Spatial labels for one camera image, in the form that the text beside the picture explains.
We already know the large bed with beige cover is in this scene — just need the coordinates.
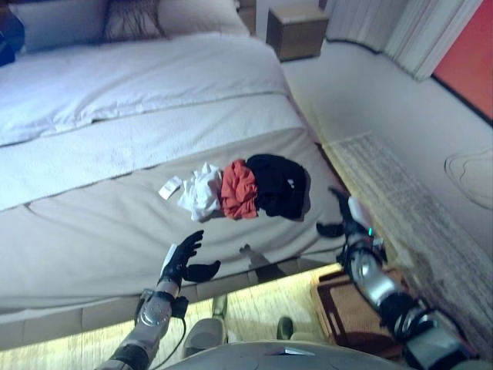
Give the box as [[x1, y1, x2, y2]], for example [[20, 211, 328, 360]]
[[0, 30, 350, 340]]

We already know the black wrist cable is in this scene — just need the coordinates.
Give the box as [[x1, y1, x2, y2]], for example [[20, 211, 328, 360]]
[[153, 294, 190, 370]]

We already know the brown woven basket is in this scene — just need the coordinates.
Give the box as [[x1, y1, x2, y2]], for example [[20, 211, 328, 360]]
[[310, 265, 413, 360]]

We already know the white pillow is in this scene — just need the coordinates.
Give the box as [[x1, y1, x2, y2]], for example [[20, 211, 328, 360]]
[[8, 0, 109, 54]]

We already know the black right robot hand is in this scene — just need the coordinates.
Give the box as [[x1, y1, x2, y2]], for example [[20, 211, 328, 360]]
[[316, 187, 374, 243]]

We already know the robot left leg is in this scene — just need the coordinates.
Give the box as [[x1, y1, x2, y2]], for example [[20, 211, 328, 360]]
[[183, 294, 229, 358]]

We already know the wooden nightstand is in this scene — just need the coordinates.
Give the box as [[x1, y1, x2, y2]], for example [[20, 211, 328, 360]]
[[265, 5, 330, 62]]

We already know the white duvet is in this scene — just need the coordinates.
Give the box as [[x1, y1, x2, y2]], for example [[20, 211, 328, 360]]
[[0, 31, 293, 147]]

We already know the beige pillow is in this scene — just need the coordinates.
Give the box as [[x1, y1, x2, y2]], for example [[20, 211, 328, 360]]
[[156, 0, 251, 38]]

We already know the blue object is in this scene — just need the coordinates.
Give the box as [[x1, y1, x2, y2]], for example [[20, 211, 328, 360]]
[[0, 8, 26, 69]]

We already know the white curtain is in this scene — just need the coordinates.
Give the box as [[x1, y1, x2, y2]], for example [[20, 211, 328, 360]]
[[325, 0, 482, 82]]

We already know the grey robot torso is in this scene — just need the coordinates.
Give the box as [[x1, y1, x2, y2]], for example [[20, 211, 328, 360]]
[[163, 340, 407, 370]]

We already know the black garment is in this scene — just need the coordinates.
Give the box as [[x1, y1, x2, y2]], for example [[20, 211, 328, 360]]
[[245, 153, 312, 221]]

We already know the white garment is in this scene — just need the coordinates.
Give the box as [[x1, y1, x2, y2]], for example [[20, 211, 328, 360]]
[[176, 162, 225, 223]]

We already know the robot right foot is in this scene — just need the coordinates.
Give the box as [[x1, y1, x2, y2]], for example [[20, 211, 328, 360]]
[[277, 315, 295, 341]]

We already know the red garment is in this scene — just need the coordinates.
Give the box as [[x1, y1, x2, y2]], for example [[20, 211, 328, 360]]
[[220, 159, 259, 220]]

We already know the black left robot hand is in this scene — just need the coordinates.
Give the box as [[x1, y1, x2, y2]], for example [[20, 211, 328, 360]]
[[158, 230, 223, 287]]

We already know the brown patterned cushion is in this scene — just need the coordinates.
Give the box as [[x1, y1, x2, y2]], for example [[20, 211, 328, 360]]
[[102, 0, 167, 42]]

